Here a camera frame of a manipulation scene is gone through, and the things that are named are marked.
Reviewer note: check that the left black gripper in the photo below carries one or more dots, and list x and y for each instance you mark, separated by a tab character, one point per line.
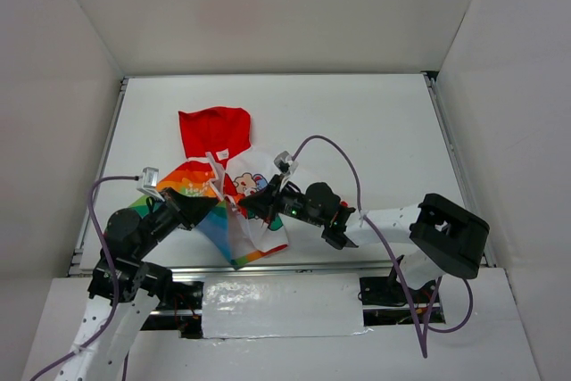
176	207

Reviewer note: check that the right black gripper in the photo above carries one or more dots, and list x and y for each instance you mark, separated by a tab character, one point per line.
271	194

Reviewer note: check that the rainbow hooded kids jacket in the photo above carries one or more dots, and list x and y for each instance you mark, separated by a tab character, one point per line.
222	162

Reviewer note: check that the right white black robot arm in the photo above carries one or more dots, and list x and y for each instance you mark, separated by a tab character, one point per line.
449	240

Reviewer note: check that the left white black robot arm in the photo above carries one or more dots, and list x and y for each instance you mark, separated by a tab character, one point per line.
124	288

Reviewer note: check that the white foil-taped cover panel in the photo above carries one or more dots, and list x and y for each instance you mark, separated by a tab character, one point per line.
298	305

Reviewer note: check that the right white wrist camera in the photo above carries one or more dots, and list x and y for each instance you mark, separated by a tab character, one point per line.
285	163

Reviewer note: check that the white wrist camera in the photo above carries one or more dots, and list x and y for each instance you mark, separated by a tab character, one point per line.
285	163
147	182

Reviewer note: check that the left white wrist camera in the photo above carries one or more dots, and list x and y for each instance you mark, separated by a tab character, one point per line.
147	182

